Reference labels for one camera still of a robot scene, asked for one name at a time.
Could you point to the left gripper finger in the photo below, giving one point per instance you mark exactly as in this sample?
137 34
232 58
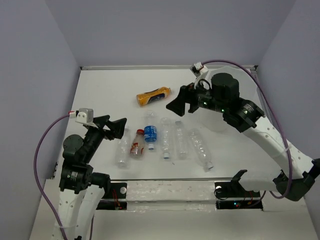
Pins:
116 128
101 121

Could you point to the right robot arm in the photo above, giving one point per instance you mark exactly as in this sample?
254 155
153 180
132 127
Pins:
298 172

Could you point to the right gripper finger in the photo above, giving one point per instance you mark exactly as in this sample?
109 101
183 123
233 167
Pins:
177 105
185 92

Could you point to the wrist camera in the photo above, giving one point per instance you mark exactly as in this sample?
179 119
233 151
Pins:
199 69
85 116

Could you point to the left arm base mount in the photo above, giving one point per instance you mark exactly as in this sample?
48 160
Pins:
115 199

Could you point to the blue label bottle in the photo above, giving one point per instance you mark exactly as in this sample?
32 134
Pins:
150 129

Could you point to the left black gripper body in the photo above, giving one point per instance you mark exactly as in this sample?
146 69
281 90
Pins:
94 135

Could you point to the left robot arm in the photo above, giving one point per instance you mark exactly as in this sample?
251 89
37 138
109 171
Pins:
80 188

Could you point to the clear bottle grey cap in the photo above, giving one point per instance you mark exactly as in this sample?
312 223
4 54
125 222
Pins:
181 140

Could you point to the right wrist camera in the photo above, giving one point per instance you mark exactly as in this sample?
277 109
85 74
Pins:
199 69

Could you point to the clear bottle white cap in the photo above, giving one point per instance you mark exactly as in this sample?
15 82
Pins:
166 138

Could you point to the orange juice bottle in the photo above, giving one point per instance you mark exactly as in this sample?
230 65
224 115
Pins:
147 98

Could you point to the white plastic bin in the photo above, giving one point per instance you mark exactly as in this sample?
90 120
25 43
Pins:
247 89

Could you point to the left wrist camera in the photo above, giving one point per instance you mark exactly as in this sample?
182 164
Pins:
85 116

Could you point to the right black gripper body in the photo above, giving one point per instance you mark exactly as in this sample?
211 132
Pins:
200 98

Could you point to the red cap bottle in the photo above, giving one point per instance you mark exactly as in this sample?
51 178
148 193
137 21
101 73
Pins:
138 144

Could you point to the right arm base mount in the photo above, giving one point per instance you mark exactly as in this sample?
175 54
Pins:
234 197

